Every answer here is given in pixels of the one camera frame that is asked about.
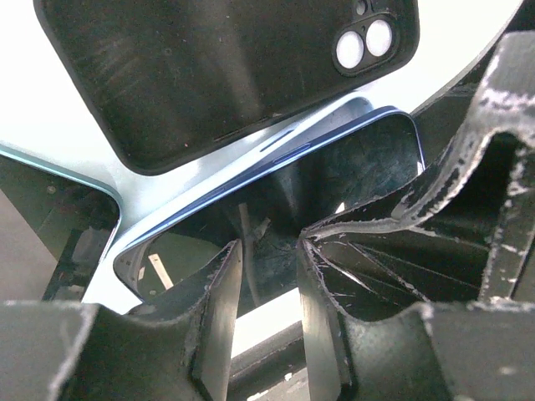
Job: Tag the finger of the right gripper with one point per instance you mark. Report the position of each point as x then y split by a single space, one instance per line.
463 230

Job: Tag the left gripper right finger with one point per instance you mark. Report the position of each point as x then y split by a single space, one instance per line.
358 347

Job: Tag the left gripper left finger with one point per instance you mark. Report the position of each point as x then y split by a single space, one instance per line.
177 347

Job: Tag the blue-edged black phone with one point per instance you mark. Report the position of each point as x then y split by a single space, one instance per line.
267 206

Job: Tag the black phone case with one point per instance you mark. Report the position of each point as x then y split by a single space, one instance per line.
170 81

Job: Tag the light blue phone case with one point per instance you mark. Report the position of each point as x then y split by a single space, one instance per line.
176 190

